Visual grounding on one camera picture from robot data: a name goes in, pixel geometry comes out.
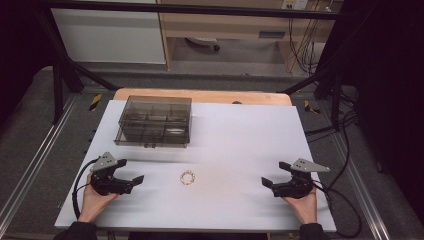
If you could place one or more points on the white chair base with caster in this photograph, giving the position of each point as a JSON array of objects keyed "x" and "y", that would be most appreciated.
[{"x": 201, "y": 41}]

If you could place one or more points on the aluminium floor rail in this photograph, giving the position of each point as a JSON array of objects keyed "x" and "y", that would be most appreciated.
[
  {"x": 361, "y": 186},
  {"x": 36, "y": 156}
]

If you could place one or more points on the black curtain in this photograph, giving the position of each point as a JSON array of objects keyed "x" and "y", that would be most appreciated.
[
  {"x": 390, "y": 83},
  {"x": 20, "y": 50}
]

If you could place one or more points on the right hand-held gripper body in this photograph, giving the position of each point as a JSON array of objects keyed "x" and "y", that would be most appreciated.
[{"x": 298, "y": 186}]

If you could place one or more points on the white wall power outlet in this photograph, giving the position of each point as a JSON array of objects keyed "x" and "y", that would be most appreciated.
[{"x": 295, "y": 4}]

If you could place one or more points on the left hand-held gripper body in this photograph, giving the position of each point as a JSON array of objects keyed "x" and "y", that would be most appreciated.
[{"x": 106, "y": 183}]

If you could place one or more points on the white cabinet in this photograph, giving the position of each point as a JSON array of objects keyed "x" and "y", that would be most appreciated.
[{"x": 110, "y": 36}]

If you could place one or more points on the yellow black striped tape marker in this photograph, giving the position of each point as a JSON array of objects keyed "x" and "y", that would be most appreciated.
[
  {"x": 311, "y": 107},
  {"x": 95, "y": 102}
]

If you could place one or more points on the black horizontal frame bar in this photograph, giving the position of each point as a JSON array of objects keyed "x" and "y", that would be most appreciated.
[{"x": 200, "y": 10}]

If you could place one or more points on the light wooden desk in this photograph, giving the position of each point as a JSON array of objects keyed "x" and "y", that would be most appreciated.
[{"x": 230, "y": 25}]

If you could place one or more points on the white table cover board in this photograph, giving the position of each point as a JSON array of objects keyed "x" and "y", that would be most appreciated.
[{"x": 240, "y": 143}]

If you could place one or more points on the small black round object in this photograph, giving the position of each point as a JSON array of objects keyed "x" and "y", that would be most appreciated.
[{"x": 237, "y": 102}]

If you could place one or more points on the wooden table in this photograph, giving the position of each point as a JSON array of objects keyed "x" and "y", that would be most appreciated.
[{"x": 203, "y": 96}]

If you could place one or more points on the black diagonal frame strut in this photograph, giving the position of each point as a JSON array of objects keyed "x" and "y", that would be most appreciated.
[
  {"x": 313, "y": 80},
  {"x": 83, "y": 71}
]

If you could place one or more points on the person's right hand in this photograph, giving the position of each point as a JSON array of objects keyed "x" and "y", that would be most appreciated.
[{"x": 306, "y": 208}]

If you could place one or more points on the smoky transparent drawer box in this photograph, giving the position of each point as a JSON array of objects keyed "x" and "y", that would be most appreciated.
[{"x": 155, "y": 121}]

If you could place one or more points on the person's left hand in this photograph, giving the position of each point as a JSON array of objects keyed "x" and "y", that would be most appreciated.
[{"x": 91, "y": 205}]

